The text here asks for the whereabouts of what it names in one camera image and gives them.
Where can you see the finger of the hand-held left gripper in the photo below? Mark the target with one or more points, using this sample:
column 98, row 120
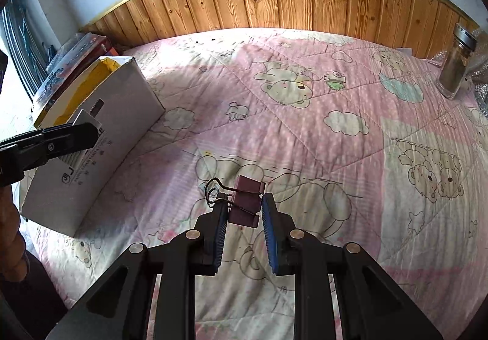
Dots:
column 57, row 139

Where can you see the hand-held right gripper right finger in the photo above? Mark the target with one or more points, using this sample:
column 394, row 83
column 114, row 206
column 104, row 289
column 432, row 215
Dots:
column 270, row 234

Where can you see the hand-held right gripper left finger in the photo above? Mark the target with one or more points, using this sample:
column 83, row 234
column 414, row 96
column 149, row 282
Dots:
column 220, row 233

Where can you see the white paper card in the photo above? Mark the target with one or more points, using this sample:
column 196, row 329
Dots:
column 85, row 117

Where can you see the dark red binder clip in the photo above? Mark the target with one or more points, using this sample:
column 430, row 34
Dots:
column 247, row 187

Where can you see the white cardboard box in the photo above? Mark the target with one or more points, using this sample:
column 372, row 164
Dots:
column 125, row 103

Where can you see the person's left hand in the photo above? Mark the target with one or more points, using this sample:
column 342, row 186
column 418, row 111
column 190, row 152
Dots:
column 13, row 233

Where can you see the toy box with robot print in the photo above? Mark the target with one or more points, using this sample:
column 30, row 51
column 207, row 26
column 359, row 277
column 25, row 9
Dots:
column 64, row 65

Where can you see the pink bear printed blanket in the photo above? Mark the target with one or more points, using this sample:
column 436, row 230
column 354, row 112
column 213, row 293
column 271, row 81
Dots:
column 343, row 157

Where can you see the dark striped sheet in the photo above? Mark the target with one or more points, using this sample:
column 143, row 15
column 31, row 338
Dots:
column 19, row 38

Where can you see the dark cloth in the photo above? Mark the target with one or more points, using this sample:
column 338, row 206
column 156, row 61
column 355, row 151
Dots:
column 26, row 305

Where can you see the glass bottle with metal cap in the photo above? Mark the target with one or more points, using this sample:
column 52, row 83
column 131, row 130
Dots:
column 455, row 65

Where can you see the clear bubble wrap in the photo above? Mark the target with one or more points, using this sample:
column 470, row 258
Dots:
column 480, row 80

